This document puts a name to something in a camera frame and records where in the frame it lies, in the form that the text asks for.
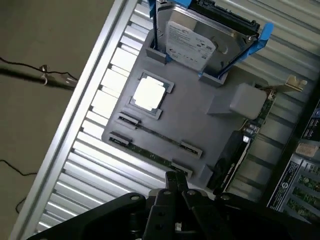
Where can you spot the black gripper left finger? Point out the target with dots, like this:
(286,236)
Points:
(160,212)

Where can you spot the silver CPU chip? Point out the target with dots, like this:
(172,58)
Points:
(149,93)

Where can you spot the black open PC case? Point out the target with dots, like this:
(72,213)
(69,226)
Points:
(300,180)

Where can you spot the silver hard disk drive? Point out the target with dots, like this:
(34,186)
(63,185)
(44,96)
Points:
(190,42)

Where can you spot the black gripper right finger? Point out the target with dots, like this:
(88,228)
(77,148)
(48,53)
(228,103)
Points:
(197,212)

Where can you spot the black graphics card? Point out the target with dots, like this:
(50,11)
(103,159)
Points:
(233,160)

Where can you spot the green RAM stick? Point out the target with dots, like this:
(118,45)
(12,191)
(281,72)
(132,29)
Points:
(152,155)

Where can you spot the grey printed parts rack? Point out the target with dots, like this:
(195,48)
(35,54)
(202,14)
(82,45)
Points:
(190,117)

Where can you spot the blue plastic disk caddy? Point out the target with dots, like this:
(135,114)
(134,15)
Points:
(261,42)

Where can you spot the black metal stand pole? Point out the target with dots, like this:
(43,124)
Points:
(30,76)

